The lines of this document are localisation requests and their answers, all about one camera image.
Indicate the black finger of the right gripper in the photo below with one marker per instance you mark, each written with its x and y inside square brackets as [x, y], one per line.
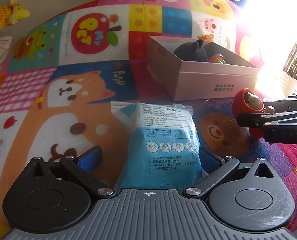
[289, 103]

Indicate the pink cardboard box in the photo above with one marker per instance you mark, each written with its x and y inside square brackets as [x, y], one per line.
[191, 80]

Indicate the red hooded doll keychain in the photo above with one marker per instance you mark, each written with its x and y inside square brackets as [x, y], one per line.
[225, 130]

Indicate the black plush toy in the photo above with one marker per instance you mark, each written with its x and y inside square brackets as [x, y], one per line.
[191, 51]

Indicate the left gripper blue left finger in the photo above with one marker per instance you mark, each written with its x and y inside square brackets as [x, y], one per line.
[79, 170]

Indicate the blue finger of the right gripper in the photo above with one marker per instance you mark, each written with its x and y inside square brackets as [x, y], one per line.
[259, 120]

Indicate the colourful cartoon play mat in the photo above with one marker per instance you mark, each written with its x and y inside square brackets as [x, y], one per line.
[57, 83]

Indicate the yellow dog plush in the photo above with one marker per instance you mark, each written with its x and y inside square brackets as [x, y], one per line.
[17, 12]

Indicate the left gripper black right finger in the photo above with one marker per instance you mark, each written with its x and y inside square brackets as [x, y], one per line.
[216, 171]

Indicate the blue wet wipes packet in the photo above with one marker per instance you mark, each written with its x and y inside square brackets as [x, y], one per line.
[163, 148]

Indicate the pink yellow cupcake toy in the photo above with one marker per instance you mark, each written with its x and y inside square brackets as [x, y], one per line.
[217, 58]

